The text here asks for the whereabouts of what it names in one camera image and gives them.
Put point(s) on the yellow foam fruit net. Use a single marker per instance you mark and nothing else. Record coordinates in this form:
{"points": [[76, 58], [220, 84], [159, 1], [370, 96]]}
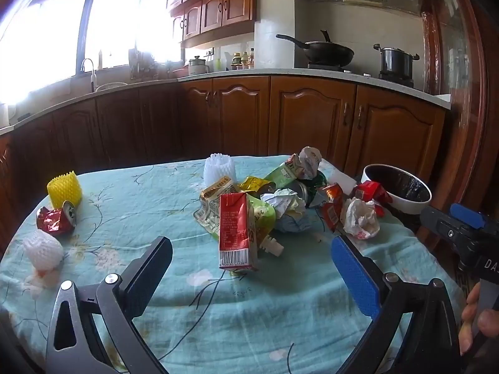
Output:
{"points": [[64, 188]]}

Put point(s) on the tissue with red print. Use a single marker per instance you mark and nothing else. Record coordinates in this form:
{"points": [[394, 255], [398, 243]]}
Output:
{"points": [[359, 219]]}

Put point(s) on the white foam fruit net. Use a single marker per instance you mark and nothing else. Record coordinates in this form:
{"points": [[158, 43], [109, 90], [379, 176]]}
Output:
{"points": [[218, 166]]}

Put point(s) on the red-framed glass door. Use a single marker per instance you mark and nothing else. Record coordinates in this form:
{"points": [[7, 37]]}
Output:
{"points": [[461, 60]]}

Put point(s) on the green spout drink pouch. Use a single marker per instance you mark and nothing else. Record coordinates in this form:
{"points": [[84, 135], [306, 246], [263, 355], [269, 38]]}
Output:
{"points": [[264, 215]]}

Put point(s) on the chrome sink faucet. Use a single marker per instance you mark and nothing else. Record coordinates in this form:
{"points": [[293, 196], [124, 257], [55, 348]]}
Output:
{"points": [[91, 71]]}

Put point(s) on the red wrapper piece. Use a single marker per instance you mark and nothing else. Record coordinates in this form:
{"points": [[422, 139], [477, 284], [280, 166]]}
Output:
{"points": [[332, 205]]}

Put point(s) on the green milk carton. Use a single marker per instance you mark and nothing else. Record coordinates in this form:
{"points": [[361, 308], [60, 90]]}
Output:
{"points": [[287, 172]]}

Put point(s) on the white paper ball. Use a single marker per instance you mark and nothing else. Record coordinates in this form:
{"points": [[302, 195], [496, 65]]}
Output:
{"points": [[285, 201]]}

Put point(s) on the kitchen window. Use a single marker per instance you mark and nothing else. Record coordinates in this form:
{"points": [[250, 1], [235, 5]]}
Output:
{"points": [[53, 40]]}

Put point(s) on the light blue floral tablecloth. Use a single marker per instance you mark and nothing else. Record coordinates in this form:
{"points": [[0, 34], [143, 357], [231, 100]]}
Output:
{"points": [[294, 314]]}

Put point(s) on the crushed red soda can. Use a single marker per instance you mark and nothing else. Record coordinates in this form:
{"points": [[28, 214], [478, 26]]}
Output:
{"points": [[57, 222]]}

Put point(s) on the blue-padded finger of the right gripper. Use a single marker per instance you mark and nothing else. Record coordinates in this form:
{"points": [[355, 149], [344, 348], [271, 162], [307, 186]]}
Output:
{"points": [[467, 216]]}

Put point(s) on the red snack wrapper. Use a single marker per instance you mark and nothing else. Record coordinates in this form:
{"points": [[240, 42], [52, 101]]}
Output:
{"points": [[373, 192]]}

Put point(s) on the crushed silver can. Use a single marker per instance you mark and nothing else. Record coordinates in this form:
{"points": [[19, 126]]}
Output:
{"points": [[302, 190]]}

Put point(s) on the wooden upper kitchen cabinets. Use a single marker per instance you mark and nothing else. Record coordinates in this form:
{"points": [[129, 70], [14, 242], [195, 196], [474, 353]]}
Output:
{"points": [[196, 22]]}

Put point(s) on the person's right hand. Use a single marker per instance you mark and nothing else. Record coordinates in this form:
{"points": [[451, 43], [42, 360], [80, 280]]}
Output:
{"points": [[487, 322]]}

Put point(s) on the white rimmed trash bin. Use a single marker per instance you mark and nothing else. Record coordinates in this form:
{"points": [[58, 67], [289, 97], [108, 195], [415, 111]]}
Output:
{"points": [[409, 193]]}

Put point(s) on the yellow snack wrapper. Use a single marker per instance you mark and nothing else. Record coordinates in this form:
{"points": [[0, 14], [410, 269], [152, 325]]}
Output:
{"points": [[257, 186]]}

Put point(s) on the condiment bottles group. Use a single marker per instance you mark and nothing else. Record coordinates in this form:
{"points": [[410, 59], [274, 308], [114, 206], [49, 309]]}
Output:
{"points": [[243, 60]]}

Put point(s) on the printed paper cup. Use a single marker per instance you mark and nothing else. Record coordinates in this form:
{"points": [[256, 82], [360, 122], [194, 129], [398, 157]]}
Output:
{"points": [[309, 159]]}

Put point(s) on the green foil snack bag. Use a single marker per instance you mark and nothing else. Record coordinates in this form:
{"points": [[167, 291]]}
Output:
{"points": [[311, 186]]}

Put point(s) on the black wok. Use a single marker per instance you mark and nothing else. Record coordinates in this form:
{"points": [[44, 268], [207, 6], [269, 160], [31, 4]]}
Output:
{"points": [[323, 52]]}

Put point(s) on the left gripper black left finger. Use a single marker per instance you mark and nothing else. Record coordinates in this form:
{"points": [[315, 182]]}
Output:
{"points": [[74, 344]]}

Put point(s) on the wooden kitchen cabinets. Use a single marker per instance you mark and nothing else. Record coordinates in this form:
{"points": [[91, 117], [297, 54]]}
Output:
{"points": [[196, 22], [353, 125]]}

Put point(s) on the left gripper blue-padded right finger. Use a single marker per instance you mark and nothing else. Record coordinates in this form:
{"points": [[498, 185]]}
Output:
{"points": [[430, 344]]}

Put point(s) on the red juice carton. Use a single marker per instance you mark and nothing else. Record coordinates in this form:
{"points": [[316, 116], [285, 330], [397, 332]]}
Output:
{"points": [[237, 236]]}

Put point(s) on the wooden lower kitchen cabinets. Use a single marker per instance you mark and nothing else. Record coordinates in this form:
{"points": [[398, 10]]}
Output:
{"points": [[353, 125]]}

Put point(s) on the white foam net ball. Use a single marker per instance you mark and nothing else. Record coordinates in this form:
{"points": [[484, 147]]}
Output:
{"points": [[44, 251]]}

